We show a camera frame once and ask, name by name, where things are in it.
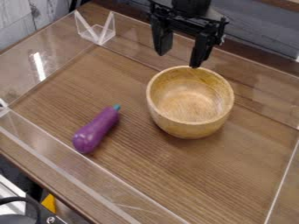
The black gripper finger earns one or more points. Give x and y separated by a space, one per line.
162 34
201 52

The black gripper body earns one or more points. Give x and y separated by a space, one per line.
190 16

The purple toy eggplant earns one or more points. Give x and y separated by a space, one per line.
88 136

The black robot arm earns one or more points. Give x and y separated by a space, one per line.
194 18

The light wooden bowl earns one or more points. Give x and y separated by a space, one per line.
190 101

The yellow warning label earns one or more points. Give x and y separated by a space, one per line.
50 203

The black device with screw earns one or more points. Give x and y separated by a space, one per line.
39 215

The clear acrylic corner bracket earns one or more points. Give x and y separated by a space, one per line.
99 34

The clear acrylic front wall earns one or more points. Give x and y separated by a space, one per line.
87 187

